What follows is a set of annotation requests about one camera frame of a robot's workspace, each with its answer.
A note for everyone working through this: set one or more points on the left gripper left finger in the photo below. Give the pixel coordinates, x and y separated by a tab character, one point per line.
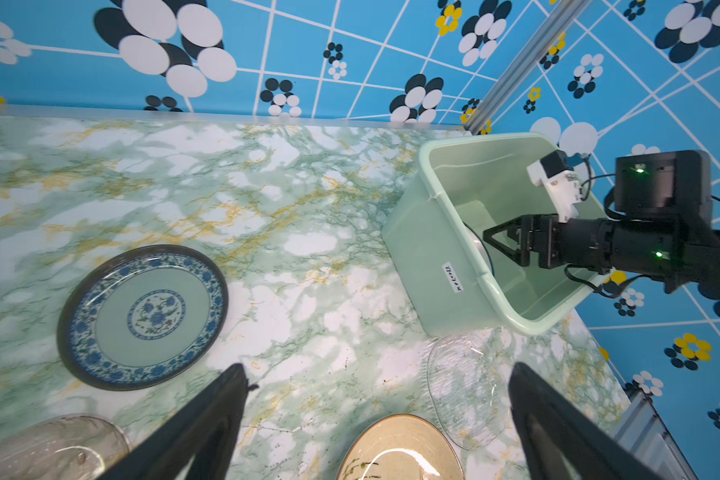
199	439

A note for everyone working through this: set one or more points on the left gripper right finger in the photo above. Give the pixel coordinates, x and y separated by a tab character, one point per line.
558	440

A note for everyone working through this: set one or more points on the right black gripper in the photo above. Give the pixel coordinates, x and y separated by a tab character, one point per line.
517	239

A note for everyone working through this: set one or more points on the light green plastic bin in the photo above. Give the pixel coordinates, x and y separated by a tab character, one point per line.
462	187

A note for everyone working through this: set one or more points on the blue patterned small plate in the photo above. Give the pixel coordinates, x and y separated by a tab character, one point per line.
142	317

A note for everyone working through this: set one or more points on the beige bamboo print plate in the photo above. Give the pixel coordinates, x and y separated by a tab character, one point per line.
401	446

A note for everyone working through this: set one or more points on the white plate cloud emblem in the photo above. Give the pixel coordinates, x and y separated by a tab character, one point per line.
481	247

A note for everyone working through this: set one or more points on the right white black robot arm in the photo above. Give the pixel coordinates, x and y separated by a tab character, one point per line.
657	225

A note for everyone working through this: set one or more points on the clear glass plate right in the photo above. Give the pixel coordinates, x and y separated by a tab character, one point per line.
467	390

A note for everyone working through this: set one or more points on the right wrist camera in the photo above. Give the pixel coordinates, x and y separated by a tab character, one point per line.
560	181

